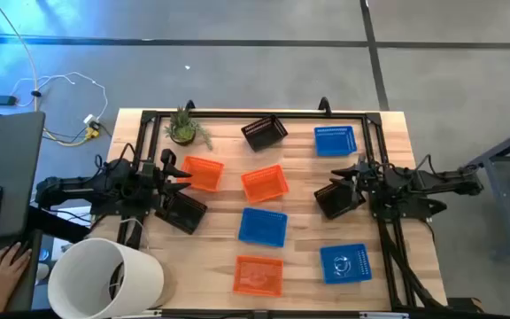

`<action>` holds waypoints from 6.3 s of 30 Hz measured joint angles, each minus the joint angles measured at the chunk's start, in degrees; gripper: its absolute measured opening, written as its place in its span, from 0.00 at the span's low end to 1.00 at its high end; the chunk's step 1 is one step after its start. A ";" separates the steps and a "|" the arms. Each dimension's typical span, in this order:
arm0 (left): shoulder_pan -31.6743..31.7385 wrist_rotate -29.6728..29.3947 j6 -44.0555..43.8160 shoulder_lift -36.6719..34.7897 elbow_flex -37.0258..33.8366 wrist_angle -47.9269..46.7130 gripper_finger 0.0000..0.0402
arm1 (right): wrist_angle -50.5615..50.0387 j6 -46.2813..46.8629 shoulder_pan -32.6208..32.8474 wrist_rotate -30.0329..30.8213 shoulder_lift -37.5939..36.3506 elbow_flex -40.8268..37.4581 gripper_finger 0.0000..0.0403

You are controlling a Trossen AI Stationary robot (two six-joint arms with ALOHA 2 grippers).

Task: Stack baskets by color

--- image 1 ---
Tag black plastic basket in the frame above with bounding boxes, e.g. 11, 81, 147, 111
313, 179, 367, 221
240, 113, 290, 152
154, 191, 209, 236

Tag orange plastic basket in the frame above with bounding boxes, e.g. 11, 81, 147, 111
232, 254, 285, 298
240, 164, 290, 205
177, 155, 226, 193

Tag person's hand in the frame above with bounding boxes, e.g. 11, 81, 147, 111
0, 241, 33, 315

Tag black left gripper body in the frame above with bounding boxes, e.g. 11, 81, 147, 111
137, 159, 170, 198

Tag thin white cable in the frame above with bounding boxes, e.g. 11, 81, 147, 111
10, 71, 109, 121

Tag black padded bar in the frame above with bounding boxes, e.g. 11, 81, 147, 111
27, 206, 92, 244

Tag white cylindrical lamp shade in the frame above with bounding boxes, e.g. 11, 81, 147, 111
47, 237, 166, 319

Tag yellow plug with cable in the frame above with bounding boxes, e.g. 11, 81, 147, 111
42, 126, 101, 147

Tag potted green succulent plant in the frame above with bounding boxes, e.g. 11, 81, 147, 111
162, 105, 214, 151

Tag black aluminium table frame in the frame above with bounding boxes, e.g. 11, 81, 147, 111
115, 96, 449, 311

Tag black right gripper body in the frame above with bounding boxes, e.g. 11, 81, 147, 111
352, 154, 378, 198

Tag grey desk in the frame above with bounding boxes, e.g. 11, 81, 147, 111
0, 111, 46, 314

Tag cream floor cable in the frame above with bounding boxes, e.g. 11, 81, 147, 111
0, 0, 39, 113

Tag blue plastic basket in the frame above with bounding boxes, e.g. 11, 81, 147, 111
319, 243, 374, 285
237, 206, 290, 248
313, 125, 359, 158

